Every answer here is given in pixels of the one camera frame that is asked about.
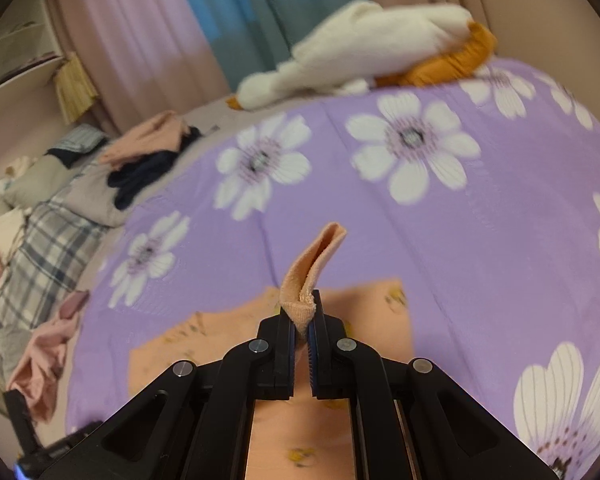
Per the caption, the blue curtain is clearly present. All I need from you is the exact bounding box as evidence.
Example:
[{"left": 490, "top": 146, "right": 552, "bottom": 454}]
[{"left": 169, "top": 0, "right": 371, "bottom": 97}]

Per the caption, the white wall shelf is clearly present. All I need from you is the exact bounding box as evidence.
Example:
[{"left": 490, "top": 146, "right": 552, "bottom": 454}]
[{"left": 0, "top": 0, "right": 67, "bottom": 98}]

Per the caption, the grey pillow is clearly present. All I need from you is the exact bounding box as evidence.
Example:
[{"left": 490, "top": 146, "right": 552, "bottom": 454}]
[{"left": 64, "top": 160, "right": 133, "bottom": 228}]

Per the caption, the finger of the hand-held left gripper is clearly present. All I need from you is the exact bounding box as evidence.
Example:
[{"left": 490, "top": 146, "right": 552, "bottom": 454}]
[{"left": 2, "top": 389, "right": 43, "bottom": 456}]

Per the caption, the yellow pleated cloth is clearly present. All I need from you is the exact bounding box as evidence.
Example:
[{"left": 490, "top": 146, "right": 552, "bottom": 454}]
[{"left": 54, "top": 51, "right": 101, "bottom": 126}]

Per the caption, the purple floral blanket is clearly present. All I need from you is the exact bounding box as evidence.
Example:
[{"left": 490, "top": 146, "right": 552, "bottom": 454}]
[{"left": 65, "top": 57, "right": 600, "bottom": 480}]

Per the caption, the beige pillow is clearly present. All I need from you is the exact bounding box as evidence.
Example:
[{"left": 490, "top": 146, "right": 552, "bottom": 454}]
[{"left": 4, "top": 159, "right": 73, "bottom": 209}]

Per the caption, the plaid blanket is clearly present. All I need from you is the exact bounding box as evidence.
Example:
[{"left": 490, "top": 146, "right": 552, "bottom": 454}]
[{"left": 0, "top": 199, "right": 110, "bottom": 378}]

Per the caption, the pile of plush toys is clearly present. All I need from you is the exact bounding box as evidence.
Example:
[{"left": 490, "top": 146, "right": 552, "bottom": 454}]
[{"left": 0, "top": 156, "right": 37, "bottom": 211}]

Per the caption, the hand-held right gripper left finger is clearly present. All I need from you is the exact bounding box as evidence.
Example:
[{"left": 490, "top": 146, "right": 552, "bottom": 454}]
[{"left": 35, "top": 304, "right": 301, "bottom": 480}]

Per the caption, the white goose plush toy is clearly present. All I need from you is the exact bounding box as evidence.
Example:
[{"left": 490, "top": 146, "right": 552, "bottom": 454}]
[{"left": 226, "top": 1, "right": 498, "bottom": 112}]

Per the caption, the striped pillow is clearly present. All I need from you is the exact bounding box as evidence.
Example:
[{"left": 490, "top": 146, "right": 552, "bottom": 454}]
[{"left": 46, "top": 124, "right": 110, "bottom": 162}]

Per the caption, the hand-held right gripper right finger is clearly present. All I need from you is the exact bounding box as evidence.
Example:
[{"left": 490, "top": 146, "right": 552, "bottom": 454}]
[{"left": 307, "top": 290, "right": 556, "bottom": 480}]

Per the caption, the orange printed baby shirt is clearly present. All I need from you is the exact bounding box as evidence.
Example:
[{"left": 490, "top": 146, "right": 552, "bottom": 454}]
[{"left": 128, "top": 222, "right": 416, "bottom": 480}]

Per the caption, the pink garment with mauve cuff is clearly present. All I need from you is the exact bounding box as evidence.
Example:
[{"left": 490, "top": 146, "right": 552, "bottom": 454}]
[{"left": 6, "top": 289, "right": 92, "bottom": 423}]

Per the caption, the pile of folded clothes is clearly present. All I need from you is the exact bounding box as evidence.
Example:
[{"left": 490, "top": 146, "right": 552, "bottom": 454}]
[{"left": 106, "top": 126, "right": 203, "bottom": 209}]

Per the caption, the cream cloth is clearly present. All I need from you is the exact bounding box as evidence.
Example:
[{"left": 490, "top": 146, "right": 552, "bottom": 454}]
[{"left": 0, "top": 209, "right": 29, "bottom": 263}]

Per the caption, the peach folded garment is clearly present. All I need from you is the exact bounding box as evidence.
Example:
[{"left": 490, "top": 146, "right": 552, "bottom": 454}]
[{"left": 99, "top": 111, "right": 190, "bottom": 167}]

